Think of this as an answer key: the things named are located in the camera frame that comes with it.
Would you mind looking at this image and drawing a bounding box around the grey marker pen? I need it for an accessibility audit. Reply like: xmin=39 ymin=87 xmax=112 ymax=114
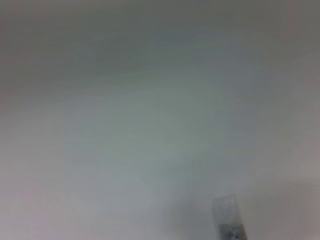
xmin=211 ymin=194 xmax=249 ymax=240

